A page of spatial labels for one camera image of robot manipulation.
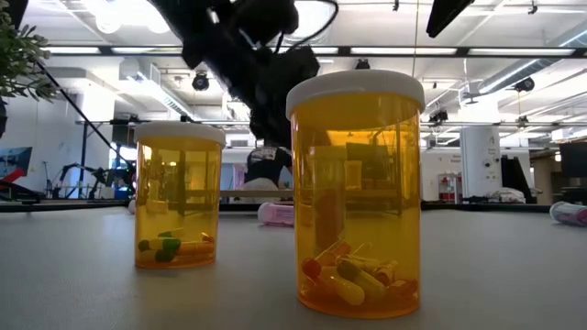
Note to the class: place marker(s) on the red storage shelf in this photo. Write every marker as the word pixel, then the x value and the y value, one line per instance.
pixel 449 185

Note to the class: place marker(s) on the person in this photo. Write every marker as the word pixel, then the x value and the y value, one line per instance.
pixel 266 167

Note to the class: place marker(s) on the blue and red machine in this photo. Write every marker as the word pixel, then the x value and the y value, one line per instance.
pixel 14 167

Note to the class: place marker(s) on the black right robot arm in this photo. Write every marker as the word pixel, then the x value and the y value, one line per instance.
pixel 445 16

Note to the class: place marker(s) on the black angled stand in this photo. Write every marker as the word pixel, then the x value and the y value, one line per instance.
pixel 516 179

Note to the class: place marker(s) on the large orange pill bottle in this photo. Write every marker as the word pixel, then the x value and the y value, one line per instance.
pixel 357 206
pixel 179 192

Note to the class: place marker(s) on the black beam with light strips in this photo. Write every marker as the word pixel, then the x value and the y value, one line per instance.
pixel 104 50

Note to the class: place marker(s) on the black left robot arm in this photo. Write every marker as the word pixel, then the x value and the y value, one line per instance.
pixel 202 27

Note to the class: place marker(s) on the green artificial potted plant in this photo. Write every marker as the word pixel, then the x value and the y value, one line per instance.
pixel 18 59

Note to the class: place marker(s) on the white cloth heap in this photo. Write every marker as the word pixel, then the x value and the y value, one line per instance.
pixel 506 195

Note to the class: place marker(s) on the white round column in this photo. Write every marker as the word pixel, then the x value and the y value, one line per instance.
pixel 480 165

